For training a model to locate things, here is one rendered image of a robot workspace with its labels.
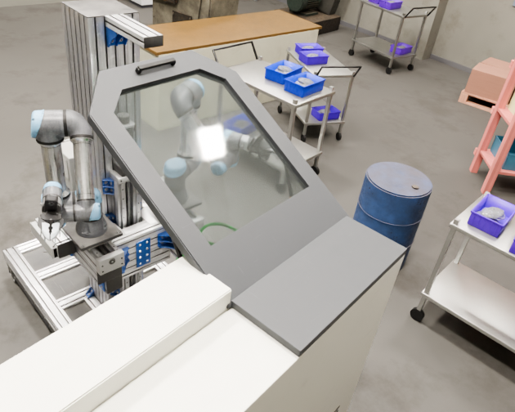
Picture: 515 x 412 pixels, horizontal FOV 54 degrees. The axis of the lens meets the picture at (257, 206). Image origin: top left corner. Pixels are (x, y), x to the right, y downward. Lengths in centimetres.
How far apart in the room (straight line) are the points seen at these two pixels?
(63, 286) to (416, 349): 243
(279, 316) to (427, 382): 214
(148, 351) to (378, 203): 271
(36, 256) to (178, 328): 246
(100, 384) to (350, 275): 91
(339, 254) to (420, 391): 183
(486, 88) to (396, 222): 446
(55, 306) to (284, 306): 205
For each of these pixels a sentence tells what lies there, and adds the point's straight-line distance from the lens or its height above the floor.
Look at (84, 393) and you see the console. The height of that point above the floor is 155.
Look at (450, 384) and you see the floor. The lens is 370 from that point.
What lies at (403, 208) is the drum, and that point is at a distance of 386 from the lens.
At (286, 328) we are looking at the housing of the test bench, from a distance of 159.
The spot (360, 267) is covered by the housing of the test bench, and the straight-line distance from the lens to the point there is 187.
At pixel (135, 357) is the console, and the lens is 144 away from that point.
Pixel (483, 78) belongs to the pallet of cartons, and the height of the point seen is 42.
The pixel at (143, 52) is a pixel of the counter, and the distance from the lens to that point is 574.
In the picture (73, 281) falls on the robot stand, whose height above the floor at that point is 21.
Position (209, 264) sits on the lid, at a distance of 167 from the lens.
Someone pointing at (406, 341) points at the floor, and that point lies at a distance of 382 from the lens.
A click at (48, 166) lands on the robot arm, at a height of 144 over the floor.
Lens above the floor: 268
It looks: 35 degrees down
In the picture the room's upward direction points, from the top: 8 degrees clockwise
